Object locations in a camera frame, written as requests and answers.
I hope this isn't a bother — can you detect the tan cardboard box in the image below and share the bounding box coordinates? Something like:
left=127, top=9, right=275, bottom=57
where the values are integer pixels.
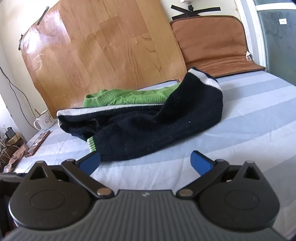
left=7, top=133, right=26, bottom=147

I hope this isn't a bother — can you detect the white enamel mug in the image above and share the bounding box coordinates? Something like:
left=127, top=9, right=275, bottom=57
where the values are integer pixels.
left=33, top=109, right=56, bottom=131

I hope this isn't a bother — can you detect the smartphone in pink case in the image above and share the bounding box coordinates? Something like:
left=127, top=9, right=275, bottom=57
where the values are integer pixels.
left=24, top=130, right=51, bottom=157

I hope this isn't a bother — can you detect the wood pattern wall board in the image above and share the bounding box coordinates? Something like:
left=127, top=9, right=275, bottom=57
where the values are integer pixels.
left=20, top=0, right=187, bottom=113

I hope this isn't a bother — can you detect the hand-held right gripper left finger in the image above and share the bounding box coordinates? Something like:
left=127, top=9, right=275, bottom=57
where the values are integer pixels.
left=23, top=152, right=115, bottom=199

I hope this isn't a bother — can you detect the dark wall cable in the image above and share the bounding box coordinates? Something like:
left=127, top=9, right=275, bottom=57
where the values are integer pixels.
left=0, top=66, right=37, bottom=127

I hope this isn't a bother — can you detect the brown snack packet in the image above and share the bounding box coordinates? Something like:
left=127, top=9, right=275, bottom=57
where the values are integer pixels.
left=3, top=144, right=26, bottom=173

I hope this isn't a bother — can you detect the brown mesh mat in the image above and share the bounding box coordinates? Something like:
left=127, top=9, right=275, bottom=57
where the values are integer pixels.
left=170, top=15, right=266, bottom=78

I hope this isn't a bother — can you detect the white framed glass door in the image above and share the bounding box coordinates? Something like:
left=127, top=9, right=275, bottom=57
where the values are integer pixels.
left=238, top=0, right=296, bottom=87

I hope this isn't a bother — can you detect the navy and green knit sweater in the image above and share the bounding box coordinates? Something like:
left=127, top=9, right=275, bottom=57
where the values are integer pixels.
left=57, top=67, right=223, bottom=162

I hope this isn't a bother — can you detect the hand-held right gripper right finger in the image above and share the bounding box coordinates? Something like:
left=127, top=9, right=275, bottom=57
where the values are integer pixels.
left=177, top=151, right=264, bottom=199

